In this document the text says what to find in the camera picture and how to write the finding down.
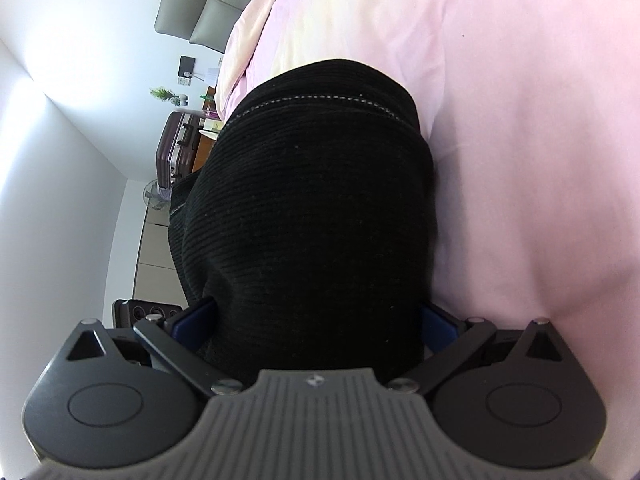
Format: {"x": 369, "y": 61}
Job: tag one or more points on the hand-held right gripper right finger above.
{"x": 436, "y": 327}

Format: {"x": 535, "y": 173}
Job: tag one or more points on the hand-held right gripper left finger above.
{"x": 192, "y": 321}

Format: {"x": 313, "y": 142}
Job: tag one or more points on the white standing fan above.
{"x": 156, "y": 194}

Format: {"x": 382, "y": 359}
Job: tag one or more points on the dark red suitcase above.
{"x": 176, "y": 150}

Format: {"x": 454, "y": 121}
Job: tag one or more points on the wooden bedside table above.
{"x": 206, "y": 130}

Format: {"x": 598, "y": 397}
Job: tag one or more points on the pink duvet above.
{"x": 500, "y": 135}

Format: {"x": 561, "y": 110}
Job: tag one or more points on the small green plant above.
{"x": 162, "y": 94}

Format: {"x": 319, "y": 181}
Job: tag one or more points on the grey upholstered headboard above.
{"x": 210, "y": 10}

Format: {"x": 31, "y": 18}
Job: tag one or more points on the dark wall socket plate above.
{"x": 187, "y": 67}

